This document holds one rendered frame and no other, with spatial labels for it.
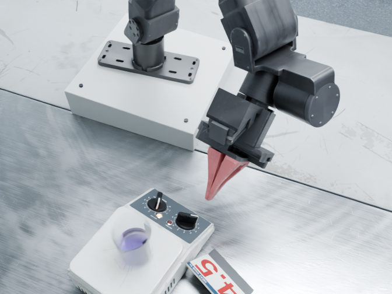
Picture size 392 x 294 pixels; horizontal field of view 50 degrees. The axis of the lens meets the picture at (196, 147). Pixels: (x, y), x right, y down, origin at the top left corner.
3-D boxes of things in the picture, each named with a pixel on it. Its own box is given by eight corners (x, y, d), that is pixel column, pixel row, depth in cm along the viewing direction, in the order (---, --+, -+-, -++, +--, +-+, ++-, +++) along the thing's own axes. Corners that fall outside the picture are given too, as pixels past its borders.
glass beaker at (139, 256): (128, 230, 62) (120, 203, 55) (161, 241, 61) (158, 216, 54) (109, 267, 59) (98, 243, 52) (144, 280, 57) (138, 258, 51)
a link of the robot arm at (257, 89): (286, 123, 57) (310, 76, 56) (261, 112, 53) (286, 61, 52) (251, 107, 62) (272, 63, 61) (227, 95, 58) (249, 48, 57)
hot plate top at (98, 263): (122, 206, 65) (121, 203, 64) (186, 247, 61) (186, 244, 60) (66, 269, 59) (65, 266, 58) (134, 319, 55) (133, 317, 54)
